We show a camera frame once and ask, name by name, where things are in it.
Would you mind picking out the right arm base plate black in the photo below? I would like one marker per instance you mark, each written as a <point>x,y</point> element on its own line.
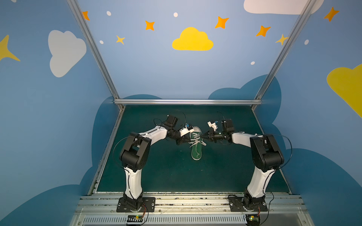
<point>248,204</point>

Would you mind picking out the front aluminium rail bed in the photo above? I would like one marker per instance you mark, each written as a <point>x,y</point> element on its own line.
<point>191,209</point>

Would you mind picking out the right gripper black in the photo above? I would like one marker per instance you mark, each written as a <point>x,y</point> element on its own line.
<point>212,135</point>

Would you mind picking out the green canvas sneaker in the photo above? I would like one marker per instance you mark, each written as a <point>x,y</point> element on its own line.
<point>196,151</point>

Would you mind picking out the left aluminium frame post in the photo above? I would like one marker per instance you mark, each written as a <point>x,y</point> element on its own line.
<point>78,14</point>

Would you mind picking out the right controller board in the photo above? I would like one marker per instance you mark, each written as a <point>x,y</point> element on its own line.
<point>252,220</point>

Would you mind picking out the right aluminium frame post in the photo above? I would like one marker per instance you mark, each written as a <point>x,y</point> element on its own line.
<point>293,35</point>

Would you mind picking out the controller board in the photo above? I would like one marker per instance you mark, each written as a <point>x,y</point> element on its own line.
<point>134,220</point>
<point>252,220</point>

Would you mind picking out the back aluminium frame bar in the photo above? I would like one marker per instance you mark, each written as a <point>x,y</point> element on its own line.
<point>185,102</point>

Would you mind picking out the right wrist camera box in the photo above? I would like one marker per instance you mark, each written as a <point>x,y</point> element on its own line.
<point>213,125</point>

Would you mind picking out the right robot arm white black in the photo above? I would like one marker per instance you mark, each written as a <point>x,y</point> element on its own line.
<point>266,155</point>

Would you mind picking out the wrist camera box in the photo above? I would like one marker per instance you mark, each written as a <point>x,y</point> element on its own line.
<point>188,128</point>
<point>213,125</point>

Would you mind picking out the aluminium frame post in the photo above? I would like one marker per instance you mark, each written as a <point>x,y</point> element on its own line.
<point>293,35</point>
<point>78,14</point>

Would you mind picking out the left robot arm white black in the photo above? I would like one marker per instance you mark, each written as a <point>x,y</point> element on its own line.
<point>135,153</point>

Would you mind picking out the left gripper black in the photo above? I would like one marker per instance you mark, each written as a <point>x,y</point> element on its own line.
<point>183,138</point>

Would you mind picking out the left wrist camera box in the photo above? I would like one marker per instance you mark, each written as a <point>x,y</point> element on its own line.
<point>188,128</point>

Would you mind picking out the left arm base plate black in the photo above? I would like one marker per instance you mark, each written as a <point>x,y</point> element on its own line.
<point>126,204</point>

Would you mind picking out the left controller board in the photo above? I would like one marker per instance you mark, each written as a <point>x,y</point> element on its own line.
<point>134,220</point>

